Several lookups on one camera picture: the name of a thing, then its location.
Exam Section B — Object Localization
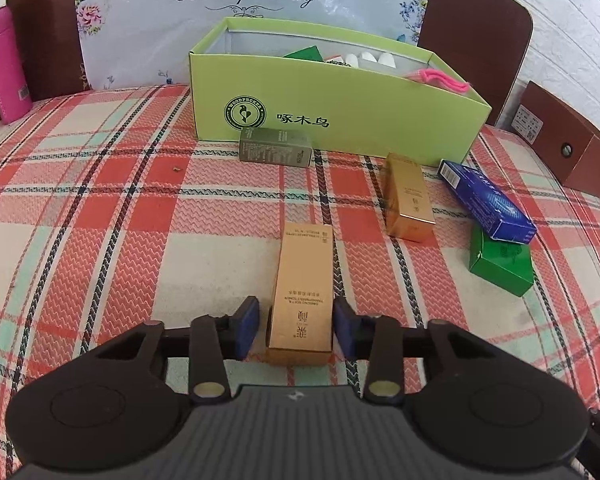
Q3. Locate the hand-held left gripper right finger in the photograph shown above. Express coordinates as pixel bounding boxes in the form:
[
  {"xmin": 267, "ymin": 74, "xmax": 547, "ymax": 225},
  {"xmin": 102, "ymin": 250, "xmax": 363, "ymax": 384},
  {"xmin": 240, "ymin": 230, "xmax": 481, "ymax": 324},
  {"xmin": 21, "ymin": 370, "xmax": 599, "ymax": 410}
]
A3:
[{"xmin": 332, "ymin": 297, "xmax": 486, "ymax": 404}]

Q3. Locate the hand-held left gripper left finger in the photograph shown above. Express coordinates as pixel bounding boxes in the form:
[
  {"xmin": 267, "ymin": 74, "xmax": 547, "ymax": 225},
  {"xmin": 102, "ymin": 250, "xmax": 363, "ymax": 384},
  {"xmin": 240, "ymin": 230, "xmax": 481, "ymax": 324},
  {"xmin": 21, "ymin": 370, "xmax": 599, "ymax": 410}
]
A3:
[{"xmin": 92, "ymin": 296, "xmax": 261, "ymax": 404}]

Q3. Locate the tan gold carton box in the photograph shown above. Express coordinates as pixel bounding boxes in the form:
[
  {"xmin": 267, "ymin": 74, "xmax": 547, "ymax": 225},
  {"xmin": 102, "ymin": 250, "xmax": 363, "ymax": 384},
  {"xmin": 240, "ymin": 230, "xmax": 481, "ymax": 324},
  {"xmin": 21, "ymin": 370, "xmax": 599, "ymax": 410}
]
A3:
[{"xmin": 265, "ymin": 222, "xmax": 336, "ymax": 367}]

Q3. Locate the large light green box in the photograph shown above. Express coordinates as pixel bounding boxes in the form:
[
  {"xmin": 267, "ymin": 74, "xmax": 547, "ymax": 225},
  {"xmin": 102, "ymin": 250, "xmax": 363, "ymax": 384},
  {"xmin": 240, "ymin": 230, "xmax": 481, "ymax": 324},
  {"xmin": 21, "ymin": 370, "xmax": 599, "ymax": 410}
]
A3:
[{"xmin": 188, "ymin": 16, "xmax": 494, "ymax": 160}]

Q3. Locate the green packet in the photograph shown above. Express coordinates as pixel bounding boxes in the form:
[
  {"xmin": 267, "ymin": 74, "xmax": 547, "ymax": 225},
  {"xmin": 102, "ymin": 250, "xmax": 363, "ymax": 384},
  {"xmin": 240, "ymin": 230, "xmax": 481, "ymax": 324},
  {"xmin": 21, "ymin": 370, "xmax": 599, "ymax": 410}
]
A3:
[{"xmin": 280, "ymin": 45, "xmax": 327, "ymax": 64}]

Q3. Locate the shiny gold small box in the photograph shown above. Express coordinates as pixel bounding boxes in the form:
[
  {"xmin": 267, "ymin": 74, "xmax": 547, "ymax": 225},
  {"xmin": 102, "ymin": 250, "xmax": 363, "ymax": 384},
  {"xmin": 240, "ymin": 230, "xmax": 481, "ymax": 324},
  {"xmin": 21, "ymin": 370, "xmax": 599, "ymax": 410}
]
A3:
[{"xmin": 382, "ymin": 152, "xmax": 436, "ymax": 244}]

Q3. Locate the small green carton box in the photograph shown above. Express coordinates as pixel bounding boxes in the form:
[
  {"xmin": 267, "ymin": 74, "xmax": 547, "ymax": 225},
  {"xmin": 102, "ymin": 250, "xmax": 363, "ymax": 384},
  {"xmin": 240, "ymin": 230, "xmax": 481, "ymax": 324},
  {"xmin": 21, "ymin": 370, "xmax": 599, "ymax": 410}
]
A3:
[{"xmin": 468, "ymin": 222, "xmax": 534, "ymax": 299}]

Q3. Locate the red plaid blanket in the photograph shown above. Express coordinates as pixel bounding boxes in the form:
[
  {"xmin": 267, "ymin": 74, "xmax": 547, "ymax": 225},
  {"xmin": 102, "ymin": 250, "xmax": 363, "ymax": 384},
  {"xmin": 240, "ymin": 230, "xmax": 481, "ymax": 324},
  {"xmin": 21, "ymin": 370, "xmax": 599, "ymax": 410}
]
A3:
[{"xmin": 0, "ymin": 82, "xmax": 600, "ymax": 443}]

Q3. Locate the olive grey carton box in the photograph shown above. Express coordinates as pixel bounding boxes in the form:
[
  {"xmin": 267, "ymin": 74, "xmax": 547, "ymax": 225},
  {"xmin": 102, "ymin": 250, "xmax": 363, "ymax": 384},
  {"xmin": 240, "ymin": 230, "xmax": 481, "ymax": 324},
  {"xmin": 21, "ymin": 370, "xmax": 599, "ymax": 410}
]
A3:
[{"xmin": 239, "ymin": 127, "xmax": 314, "ymax": 169}]

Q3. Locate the blue carton box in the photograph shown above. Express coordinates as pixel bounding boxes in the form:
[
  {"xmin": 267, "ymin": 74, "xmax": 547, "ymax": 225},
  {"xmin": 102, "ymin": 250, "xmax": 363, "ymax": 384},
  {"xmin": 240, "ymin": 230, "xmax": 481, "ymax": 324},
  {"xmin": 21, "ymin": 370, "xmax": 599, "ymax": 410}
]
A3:
[{"xmin": 437, "ymin": 159, "xmax": 539, "ymax": 245}]

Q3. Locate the brown wooden box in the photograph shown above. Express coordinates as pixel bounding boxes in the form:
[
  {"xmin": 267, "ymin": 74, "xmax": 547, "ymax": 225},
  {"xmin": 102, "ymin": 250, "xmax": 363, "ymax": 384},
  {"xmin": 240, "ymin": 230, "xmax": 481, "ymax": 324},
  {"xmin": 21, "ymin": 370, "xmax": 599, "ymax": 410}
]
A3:
[{"xmin": 511, "ymin": 80, "xmax": 600, "ymax": 202}]

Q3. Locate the floral printed plastic bag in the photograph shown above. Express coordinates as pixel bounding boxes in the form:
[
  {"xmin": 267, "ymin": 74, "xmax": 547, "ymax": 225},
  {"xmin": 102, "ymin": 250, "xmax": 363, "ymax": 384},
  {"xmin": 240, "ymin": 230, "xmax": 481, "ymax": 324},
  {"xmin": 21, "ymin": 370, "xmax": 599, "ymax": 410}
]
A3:
[{"xmin": 72, "ymin": 0, "xmax": 439, "ymax": 92}]

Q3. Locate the brown headboard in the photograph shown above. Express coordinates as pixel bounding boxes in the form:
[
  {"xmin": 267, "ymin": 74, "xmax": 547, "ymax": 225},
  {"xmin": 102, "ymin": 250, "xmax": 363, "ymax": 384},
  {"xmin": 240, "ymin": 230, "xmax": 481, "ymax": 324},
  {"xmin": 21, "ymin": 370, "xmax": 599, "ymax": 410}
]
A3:
[{"xmin": 5, "ymin": 0, "xmax": 535, "ymax": 129}]

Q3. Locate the pink thermos bottle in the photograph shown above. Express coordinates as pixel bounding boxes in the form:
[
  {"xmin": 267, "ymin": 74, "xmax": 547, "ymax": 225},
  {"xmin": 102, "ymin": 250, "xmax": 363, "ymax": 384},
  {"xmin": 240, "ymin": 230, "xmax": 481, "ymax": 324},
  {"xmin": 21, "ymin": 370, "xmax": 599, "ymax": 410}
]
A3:
[{"xmin": 0, "ymin": 6, "xmax": 34, "ymax": 125}]

